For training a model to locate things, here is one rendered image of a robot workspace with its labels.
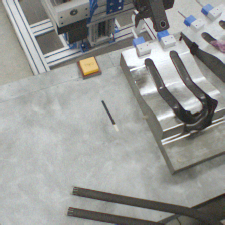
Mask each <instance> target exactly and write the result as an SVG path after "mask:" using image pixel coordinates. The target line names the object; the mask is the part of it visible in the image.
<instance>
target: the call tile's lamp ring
mask: <svg viewBox="0 0 225 225"><path fill-rule="evenodd" d="M94 59H95V61H96V63H97V65H98V68H99V71H98V72H94V73H91V74H88V75H84V73H83V71H82V69H81V66H80V64H79V63H80V61H78V62H77V63H78V66H79V68H80V71H81V73H82V76H83V77H87V76H90V75H93V74H97V73H100V72H101V69H100V67H99V64H98V62H97V60H96V58H95V57H94Z"/></svg>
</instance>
